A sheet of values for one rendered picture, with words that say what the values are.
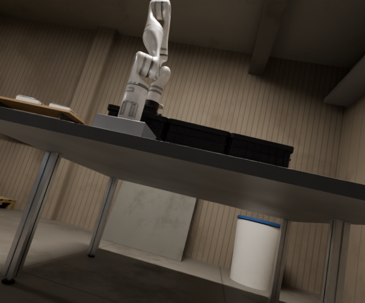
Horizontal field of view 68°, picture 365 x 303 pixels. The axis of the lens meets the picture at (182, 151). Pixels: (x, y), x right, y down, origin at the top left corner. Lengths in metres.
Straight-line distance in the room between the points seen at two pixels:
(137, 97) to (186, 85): 2.95
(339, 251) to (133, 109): 1.06
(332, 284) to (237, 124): 2.74
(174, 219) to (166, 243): 0.28
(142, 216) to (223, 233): 1.03
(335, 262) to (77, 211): 3.26
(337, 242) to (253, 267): 1.59
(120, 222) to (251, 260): 1.51
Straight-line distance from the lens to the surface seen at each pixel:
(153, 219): 3.26
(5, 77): 5.28
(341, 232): 1.40
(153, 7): 1.52
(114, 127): 1.00
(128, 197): 3.38
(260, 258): 2.87
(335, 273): 1.40
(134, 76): 1.15
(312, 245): 3.76
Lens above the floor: 0.53
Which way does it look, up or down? 12 degrees up
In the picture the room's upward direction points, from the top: 14 degrees clockwise
